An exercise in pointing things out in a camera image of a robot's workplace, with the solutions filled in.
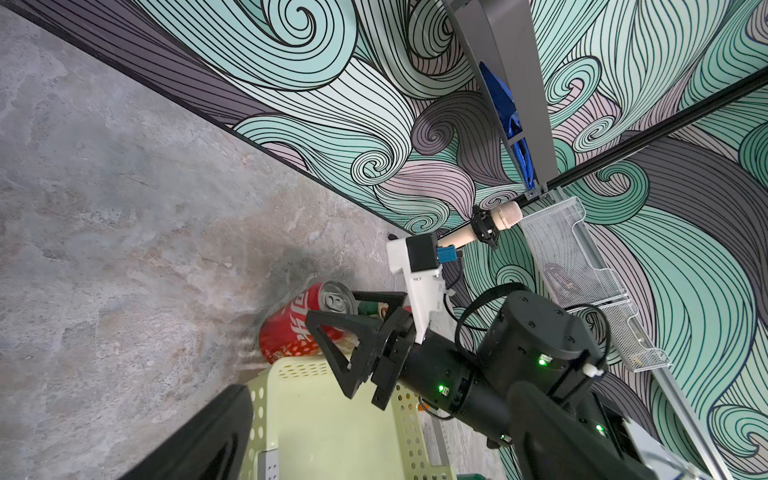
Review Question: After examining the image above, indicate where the red cola can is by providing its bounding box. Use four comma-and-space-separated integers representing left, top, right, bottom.
258, 281, 357, 364

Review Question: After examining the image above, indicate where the large clear wall bin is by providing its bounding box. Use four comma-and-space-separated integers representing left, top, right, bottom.
519, 197, 628, 307

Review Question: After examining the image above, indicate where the green gold-top can back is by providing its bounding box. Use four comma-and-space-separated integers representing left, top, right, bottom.
358, 300, 389, 319

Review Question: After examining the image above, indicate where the small clear wall bin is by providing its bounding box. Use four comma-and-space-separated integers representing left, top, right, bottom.
600, 298, 672, 373

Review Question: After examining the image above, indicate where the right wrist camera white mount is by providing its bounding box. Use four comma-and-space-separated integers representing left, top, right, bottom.
386, 234, 458, 344

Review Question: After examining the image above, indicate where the green soda can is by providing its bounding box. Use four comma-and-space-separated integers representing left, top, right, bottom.
456, 473, 487, 480

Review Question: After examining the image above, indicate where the light green plastic basket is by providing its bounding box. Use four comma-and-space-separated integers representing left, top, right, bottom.
239, 357, 456, 479

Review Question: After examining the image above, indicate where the blue snack bag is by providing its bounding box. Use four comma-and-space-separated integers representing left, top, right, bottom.
479, 62, 535, 189

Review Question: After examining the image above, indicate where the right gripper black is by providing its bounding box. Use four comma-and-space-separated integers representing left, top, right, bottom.
306, 291, 510, 447

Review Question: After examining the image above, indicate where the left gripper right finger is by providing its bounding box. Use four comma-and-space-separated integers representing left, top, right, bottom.
508, 382, 655, 479

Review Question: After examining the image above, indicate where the beige microphone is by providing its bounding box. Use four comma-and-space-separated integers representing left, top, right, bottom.
437, 201, 523, 249

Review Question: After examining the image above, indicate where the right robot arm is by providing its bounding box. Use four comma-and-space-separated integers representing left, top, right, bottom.
306, 283, 703, 479

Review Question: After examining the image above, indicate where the black microphone tripod stand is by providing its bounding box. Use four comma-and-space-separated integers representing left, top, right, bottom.
386, 207, 499, 251

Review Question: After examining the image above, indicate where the right aluminium rail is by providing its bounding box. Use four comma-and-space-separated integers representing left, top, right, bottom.
547, 187, 732, 479

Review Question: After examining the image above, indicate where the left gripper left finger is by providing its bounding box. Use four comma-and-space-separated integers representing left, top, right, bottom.
122, 385, 253, 480

